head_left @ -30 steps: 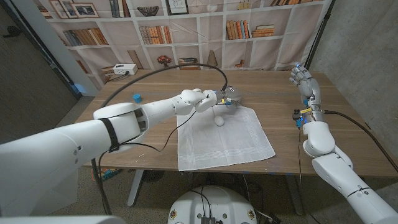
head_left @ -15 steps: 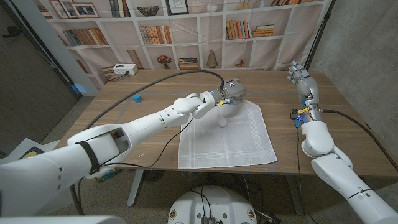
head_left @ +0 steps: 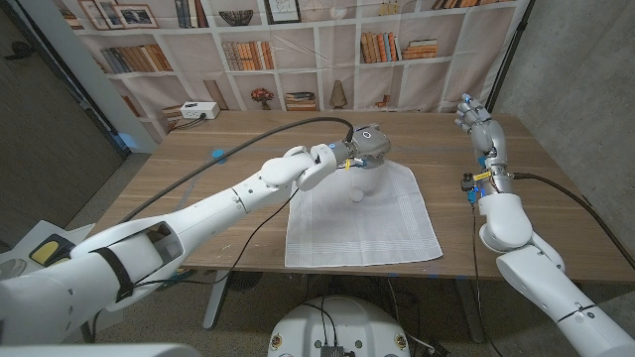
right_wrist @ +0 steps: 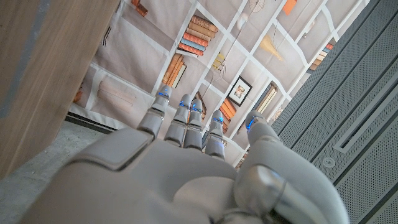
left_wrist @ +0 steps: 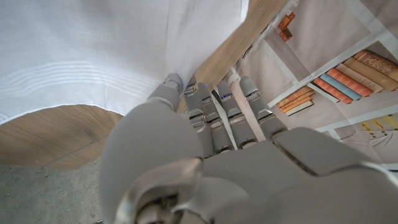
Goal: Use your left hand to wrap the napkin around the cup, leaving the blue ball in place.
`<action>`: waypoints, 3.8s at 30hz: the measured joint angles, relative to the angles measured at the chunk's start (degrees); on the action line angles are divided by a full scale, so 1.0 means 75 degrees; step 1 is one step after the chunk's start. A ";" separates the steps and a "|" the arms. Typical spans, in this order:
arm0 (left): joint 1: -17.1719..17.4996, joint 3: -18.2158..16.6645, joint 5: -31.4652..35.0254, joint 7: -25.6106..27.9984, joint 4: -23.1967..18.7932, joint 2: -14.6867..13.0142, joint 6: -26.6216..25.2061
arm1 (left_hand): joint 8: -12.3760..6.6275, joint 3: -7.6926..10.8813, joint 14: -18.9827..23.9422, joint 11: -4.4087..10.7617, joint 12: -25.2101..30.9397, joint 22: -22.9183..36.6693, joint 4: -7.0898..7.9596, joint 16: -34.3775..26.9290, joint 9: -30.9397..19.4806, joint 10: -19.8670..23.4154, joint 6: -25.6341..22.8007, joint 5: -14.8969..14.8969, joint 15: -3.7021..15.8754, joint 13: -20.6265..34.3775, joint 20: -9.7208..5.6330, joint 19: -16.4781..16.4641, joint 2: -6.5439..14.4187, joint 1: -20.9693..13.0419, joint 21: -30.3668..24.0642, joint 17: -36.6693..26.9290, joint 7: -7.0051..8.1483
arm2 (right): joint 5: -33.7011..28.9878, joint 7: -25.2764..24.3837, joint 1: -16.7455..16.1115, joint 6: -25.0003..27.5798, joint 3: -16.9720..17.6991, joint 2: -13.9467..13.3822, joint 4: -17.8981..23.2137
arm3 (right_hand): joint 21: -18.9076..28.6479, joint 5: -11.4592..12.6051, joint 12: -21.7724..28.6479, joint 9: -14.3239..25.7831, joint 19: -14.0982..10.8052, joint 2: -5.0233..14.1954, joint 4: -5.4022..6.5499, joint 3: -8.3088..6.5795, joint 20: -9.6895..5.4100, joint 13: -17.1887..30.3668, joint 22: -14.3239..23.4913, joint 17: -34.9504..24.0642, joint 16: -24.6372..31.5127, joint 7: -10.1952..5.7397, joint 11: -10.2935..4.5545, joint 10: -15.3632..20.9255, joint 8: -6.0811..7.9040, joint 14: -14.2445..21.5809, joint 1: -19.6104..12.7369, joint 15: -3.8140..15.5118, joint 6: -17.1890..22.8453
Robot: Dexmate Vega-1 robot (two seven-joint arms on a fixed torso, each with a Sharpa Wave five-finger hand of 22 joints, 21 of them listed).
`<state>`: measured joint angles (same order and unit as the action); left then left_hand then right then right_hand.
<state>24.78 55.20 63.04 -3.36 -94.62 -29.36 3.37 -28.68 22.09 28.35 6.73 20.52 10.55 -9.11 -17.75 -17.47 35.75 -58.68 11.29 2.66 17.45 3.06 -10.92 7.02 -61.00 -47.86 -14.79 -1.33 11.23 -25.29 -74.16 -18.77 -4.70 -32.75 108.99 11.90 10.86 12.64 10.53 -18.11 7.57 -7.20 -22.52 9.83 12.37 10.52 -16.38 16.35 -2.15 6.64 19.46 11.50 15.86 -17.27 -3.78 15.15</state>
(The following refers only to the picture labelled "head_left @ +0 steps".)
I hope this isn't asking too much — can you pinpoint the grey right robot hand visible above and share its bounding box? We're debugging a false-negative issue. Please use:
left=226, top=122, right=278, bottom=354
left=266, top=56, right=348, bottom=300
left=454, top=92, right=508, bottom=173

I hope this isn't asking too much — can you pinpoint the black door handle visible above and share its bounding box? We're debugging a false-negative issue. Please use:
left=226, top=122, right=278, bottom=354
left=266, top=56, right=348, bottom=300
left=3, top=41, right=34, bottom=61

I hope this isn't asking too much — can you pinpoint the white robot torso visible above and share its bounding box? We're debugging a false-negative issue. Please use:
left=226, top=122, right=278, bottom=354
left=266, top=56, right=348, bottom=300
left=267, top=296, right=412, bottom=357

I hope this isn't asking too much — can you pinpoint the white floor sheet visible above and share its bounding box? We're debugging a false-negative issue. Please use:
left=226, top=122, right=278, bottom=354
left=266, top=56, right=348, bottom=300
left=0, top=220, right=95, bottom=279

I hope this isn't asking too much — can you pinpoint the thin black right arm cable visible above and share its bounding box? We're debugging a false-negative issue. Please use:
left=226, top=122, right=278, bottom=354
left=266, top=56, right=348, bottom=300
left=468, top=200, right=495, bottom=357

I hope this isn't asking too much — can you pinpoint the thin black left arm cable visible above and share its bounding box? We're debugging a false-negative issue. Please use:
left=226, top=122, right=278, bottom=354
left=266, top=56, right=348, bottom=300
left=133, top=185, right=302, bottom=289

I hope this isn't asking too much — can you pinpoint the black backdrop stand pole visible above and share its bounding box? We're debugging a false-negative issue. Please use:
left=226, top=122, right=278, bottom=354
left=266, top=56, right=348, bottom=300
left=483, top=0, right=537, bottom=114

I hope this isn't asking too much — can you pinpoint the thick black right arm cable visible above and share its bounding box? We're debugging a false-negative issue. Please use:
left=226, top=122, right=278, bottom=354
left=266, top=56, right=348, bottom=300
left=513, top=172, right=635, bottom=272

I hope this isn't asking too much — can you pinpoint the white box on table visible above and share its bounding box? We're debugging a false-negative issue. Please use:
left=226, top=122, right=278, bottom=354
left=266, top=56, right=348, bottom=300
left=179, top=101, right=221, bottom=121

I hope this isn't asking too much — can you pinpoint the printed bookshelf backdrop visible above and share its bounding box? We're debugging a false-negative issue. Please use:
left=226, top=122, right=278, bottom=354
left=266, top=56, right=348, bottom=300
left=52, top=0, right=535, bottom=145

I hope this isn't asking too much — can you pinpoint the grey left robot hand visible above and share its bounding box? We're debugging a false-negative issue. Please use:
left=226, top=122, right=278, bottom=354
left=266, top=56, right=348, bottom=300
left=337, top=123, right=392, bottom=171

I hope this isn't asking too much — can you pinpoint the dark round floor object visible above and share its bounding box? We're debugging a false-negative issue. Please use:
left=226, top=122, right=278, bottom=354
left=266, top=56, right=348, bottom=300
left=227, top=271, right=264, bottom=292

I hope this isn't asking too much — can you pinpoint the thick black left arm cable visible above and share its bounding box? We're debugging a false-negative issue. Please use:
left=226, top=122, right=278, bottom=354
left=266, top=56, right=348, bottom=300
left=118, top=116, right=356, bottom=224

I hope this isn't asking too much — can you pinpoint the grey table leg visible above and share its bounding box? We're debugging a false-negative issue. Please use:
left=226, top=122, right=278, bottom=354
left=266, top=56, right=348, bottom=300
left=201, top=270, right=232, bottom=331
left=454, top=278, right=486, bottom=344

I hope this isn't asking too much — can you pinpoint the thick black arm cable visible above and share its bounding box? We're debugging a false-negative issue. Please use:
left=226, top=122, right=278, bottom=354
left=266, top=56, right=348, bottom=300
left=118, top=116, right=356, bottom=224
left=513, top=172, right=635, bottom=272

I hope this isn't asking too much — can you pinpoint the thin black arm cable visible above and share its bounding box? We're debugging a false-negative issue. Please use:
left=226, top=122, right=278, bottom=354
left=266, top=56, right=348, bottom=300
left=133, top=185, right=302, bottom=289
left=468, top=200, right=495, bottom=357

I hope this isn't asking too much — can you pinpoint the white cloth napkin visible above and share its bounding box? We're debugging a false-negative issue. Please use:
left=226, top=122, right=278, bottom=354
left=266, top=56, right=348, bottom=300
left=284, top=158, right=445, bottom=269

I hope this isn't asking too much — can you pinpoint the yellow black rounded object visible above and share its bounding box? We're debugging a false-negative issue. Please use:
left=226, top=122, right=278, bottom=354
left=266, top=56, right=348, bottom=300
left=28, top=233, right=76, bottom=267

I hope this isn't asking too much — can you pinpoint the black power strip cable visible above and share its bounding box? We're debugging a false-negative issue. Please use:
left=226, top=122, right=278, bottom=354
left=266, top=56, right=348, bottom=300
left=171, top=114, right=207, bottom=131

